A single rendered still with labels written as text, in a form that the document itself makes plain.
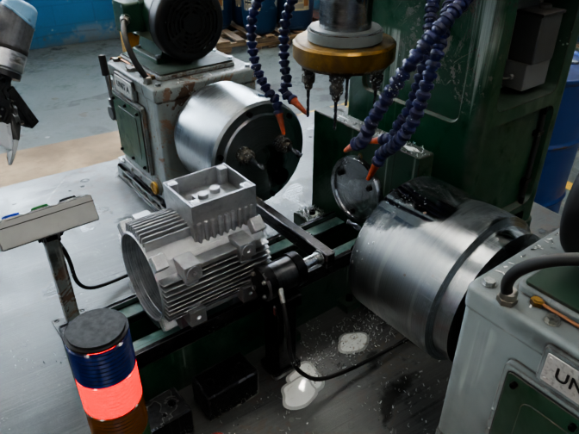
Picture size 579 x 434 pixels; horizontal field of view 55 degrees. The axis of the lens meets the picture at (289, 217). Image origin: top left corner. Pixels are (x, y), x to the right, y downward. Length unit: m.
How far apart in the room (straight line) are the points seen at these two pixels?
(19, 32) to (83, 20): 5.14
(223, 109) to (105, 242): 0.47
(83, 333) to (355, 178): 0.73
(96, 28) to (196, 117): 5.34
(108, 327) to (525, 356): 0.46
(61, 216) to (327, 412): 0.58
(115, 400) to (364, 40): 0.66
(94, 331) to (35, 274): 0.84
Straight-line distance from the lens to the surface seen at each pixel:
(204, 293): 0.91
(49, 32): 6.47
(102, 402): 0.60
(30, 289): 1.36
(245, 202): 0.92
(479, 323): 0.74
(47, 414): 1.08
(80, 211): 1.07
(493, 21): 1.04
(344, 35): 0.95
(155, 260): 0.86
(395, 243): 0.84
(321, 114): 1.20
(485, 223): 0.83
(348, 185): 1.18
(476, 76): 1.07
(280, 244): 1.17
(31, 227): 1.06
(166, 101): 1.35
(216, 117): 1.21
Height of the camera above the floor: 1.59
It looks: 32 degrees down
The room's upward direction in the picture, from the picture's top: straight up
